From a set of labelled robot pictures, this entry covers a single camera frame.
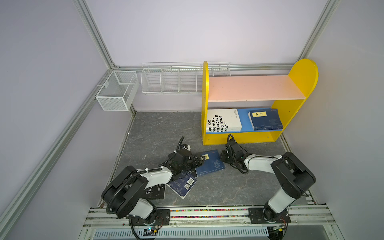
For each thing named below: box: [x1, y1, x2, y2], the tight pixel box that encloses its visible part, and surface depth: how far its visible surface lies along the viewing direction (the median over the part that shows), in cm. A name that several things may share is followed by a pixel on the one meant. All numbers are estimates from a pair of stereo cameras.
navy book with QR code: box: [166, 173, 198, 200], surface depth 84 cm
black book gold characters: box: [144, 184, 166, 200], surface depth 82 cm
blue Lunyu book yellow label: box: [248, 108, 283, 131], surface depth 95 cm
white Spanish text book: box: [206, 108, 243, 133], surface depth 93 cm
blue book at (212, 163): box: [195, 149, 226, 177], surface depth 91 cm
